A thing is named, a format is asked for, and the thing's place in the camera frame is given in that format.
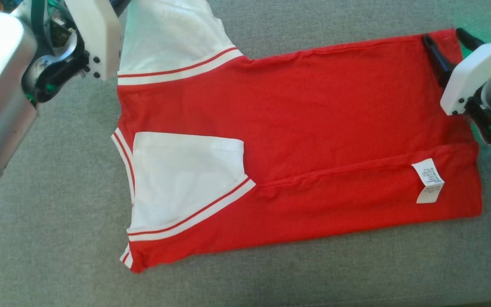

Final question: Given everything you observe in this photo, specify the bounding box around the red white striped t-shirt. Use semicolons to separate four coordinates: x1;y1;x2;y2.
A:
111;0;484;274

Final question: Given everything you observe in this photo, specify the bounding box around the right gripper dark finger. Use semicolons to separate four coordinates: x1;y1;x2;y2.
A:
422;34;458;88
455;27;485;52

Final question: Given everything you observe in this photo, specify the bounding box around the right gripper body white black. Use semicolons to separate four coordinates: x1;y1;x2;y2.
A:
440;41;491;148

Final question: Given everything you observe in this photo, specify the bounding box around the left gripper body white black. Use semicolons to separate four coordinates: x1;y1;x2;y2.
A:
21;0;122;104

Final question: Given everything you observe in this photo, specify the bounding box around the grey fabric sofa seat cushion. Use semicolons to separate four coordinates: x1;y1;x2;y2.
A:
0;0;491;307

